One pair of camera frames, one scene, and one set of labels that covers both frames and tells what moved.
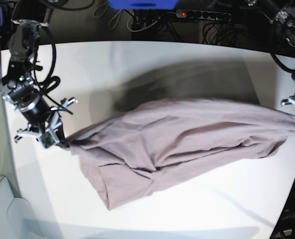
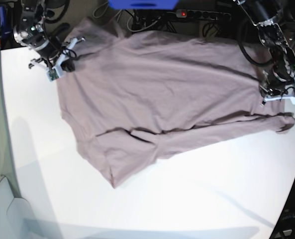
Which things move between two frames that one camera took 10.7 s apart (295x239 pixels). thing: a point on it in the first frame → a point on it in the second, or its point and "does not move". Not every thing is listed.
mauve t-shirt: (161, 143) → (126, 100)
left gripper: (36, 115) → (48, 51)
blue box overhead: (143, 4) does not move
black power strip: (210, 15) does not move
